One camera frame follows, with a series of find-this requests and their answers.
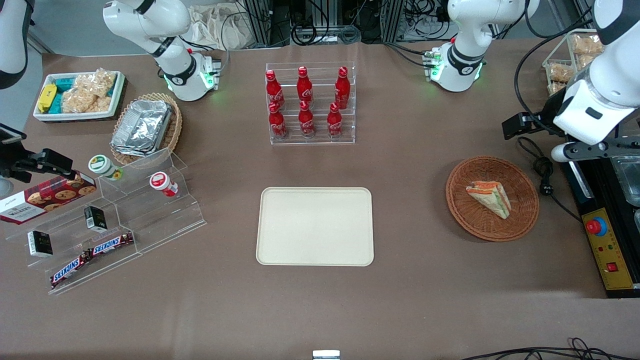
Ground aluminium frame post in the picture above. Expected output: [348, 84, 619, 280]
[244, 0, 274, 49]
[384, 0, 407, 42]

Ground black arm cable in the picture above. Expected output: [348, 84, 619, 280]
[513, 7, 609, 137]

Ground red Coca-Cola bottle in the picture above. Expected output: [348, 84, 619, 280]
[326, 101, 344, 139]
[264, 69, 286, 110]
[267, 101, 289, 140]
[333, 65, 351, 110]
[297, 100, 316, 139]
[296, 65, 315, 104]

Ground wrapped triangle sandwich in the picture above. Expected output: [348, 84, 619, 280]
[465, 180, 512, 220]

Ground silver foil container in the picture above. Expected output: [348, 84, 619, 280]
[110, 99, 174, 157]

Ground white rectangular snack bin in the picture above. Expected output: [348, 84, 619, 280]
[33, 70, 126, 123]

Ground light oval wicker basket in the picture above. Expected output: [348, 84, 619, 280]
[109, 92, 184, 166]

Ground yellow snack package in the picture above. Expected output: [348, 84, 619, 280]
[38, 83, 58, 114]

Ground brown round wicker basket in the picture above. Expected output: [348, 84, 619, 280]
[445, 155, 540, 243]

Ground black coiled cable bundle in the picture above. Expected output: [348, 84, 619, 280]
[289, 19, 362, 47]

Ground clear rice cracker bag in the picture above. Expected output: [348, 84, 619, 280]
[62, 90, 112, 114]
[74, 68, 117, 99]

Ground black floor cables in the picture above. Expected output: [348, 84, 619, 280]
[459, 337, 640, 360]

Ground red Walkers cookie box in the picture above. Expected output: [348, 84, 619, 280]
[0, 172, 98, 226]

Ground black power cable with plug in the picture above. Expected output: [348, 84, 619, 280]
[515, 135, 584, 222]

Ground red lid yogurt cup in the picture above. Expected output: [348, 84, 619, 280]
[148, 171, 179, 198]

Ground Snickers bar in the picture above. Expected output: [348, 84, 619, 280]
[49, 251, 94, 290]
[89, 232, 135, 257]

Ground clear acrylic bottle rack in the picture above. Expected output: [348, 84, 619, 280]
[264, 61, 357, 146]

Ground black base cable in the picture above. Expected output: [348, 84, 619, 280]
[179, 37, 232, 77]
[384, 42, 437, 69]

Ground cream plastic tray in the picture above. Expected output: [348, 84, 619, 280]
[255, 186, 375, 267]

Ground green lid yogurt cup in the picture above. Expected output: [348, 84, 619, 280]
[88, 154, 124, 181]

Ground small black carton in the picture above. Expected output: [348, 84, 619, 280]
[83, 205, 108, 233]
[27, 229, 54, 258]

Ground puffed rice snack bag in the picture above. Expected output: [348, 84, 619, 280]
[548, 62, 576, 85]
[571, 33, 605, 57]

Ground clear acrylic step shelf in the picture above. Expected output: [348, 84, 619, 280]
[4, 180, 146, 296]
[98, 147, 207, 255]

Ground white cloth bag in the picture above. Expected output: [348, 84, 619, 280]
[188, 3, 264, 51]

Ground clear plastic snack container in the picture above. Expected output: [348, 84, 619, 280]
[542, 28, 609, 96]

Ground black machine with yellow panel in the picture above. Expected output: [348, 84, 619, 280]
[560, 145, 640, 300]

